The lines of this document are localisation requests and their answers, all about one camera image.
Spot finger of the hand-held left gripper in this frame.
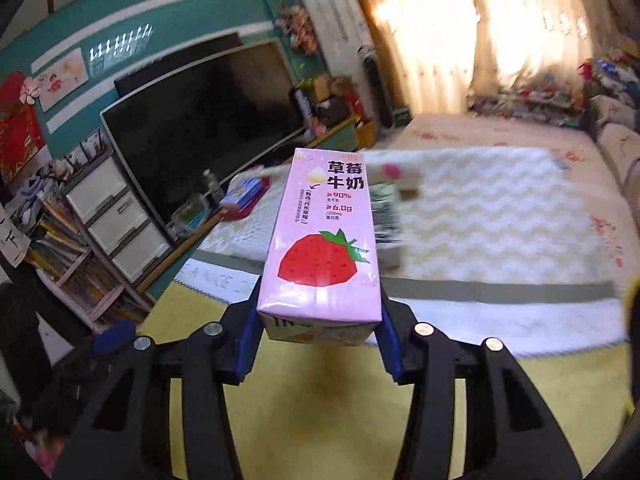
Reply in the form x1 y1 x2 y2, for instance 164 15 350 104
92 317 138 358

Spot beige embroidered curtain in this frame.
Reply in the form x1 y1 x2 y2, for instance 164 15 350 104
360 0 626 111

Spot blue tissue pack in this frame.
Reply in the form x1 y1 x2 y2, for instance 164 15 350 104
222 177 266 211

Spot open cardboard boxes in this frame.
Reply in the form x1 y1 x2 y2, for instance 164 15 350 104
292 75 361 126

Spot white plastic drawer unit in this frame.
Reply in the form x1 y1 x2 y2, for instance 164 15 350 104
62 152 173 283

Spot pile of plush toys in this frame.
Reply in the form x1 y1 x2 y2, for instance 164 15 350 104
577 55 640 96

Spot white standing air conditioner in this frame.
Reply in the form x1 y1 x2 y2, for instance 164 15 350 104
300 0 381 126

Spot beige sofa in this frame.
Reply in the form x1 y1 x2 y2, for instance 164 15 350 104
585 92 640 196

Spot white zigzag tablecloth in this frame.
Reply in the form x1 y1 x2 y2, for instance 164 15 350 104
197 147 631 351

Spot white wall poster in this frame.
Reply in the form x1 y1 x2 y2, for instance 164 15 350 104
32 47 91 111

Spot clear water bottle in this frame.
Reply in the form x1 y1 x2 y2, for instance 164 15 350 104
201 169 221 208

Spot red wall hanging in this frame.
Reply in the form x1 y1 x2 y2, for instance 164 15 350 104
0 72 48 183

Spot red flat box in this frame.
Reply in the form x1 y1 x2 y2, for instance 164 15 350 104
220 180 268 222

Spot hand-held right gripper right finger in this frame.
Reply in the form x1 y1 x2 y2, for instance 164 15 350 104
377 300 583 480

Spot shelf of books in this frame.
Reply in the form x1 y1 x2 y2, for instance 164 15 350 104
20 195 151 331

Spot yellow table mat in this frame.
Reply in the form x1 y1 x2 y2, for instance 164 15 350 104
137 280 640 480

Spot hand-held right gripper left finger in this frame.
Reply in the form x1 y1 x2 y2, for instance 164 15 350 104
52 285 263 480

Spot pink strawberry milk carton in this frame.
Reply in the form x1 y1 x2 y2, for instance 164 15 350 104
367 160 423 268
256 147 383 346

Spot yellow crate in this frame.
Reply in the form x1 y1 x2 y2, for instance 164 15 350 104
355 120 377 151

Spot artificial flower decoration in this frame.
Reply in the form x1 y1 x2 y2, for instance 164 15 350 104
275 2 318 56

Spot black television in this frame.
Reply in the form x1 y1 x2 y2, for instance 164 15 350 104
100 32 308 241

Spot clear plastic box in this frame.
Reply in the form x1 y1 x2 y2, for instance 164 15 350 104
172 195 211 236

